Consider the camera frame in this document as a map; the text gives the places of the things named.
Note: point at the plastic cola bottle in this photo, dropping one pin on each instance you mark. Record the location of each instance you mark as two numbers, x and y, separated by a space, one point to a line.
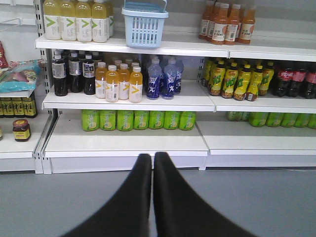
300 71
284 76

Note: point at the orange vitamin drink bottle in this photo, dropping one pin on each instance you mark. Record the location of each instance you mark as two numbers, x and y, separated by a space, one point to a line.
112 84
136 85
124 77
100 80

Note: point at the dark tea bottle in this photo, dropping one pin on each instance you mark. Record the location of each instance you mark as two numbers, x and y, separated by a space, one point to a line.
75 72
89 75
59 75

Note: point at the blue sports drink bottle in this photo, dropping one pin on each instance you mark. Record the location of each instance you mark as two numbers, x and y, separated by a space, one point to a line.
170 73
154 75

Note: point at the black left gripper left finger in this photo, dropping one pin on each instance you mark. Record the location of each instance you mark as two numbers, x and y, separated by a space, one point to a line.
126 214

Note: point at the red lidded sauce jar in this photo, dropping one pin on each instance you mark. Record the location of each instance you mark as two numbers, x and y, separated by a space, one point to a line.
21 130

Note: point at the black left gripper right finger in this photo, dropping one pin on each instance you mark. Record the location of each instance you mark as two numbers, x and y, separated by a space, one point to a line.
181 212

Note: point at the pale yellow juice bottle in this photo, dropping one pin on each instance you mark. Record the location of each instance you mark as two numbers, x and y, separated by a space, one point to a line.
68 20
51 19
83 21
99 21

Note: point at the teal snack bag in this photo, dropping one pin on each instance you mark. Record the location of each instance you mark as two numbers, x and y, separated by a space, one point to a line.
20 76

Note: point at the white store shelving unit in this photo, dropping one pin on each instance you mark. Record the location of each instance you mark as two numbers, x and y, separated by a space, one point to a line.
285 30

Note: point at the light blue plastic basket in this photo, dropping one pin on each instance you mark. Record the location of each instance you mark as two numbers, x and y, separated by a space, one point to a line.
144 24

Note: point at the green drink can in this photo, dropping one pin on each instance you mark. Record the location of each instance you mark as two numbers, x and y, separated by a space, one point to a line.
141 120
156 119
125 120
171 120
90 120
107 120
187 120

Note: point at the orange C100 juice bottle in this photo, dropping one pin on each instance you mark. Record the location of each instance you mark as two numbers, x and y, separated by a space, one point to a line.
233 24
247 26
220 25

